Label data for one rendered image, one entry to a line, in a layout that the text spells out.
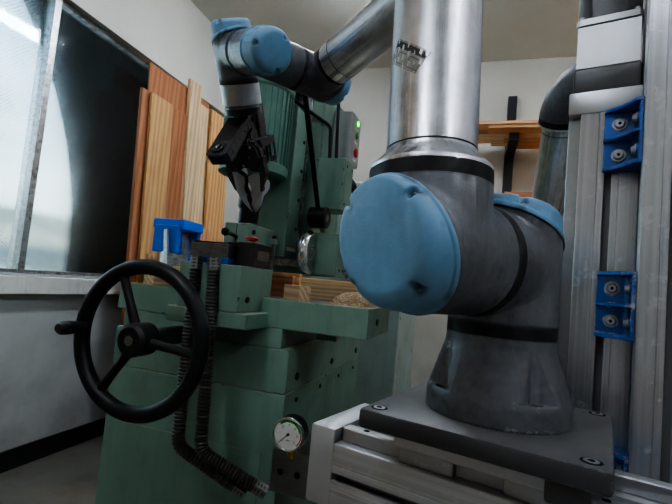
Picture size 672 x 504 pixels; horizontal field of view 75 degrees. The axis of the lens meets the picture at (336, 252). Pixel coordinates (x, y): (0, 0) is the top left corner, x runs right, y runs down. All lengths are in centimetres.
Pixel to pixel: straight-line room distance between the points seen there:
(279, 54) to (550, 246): 52
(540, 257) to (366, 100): 336
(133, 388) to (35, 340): 138
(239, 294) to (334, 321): 19
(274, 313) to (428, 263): 62
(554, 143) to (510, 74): 263
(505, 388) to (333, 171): 93
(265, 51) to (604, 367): 68
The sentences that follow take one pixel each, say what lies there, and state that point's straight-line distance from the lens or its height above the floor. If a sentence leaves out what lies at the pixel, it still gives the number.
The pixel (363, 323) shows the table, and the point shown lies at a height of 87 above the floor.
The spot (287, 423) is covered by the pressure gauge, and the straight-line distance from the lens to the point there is 88.
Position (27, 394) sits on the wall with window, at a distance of 252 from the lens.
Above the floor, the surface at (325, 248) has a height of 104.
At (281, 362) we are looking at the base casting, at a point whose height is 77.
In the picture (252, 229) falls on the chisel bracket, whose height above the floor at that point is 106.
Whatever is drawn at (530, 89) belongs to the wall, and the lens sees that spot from 369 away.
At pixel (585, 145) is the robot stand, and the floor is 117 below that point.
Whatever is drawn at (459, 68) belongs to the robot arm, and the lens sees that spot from 44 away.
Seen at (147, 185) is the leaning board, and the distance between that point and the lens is 267.
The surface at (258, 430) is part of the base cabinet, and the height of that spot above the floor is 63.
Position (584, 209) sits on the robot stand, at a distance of 72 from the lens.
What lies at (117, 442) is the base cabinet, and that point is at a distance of 119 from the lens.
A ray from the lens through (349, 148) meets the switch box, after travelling 140.
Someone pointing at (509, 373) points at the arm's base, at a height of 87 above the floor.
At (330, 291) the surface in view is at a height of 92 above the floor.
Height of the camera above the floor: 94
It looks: 4 degrees up
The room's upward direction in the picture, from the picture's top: 5 degrees clockwise
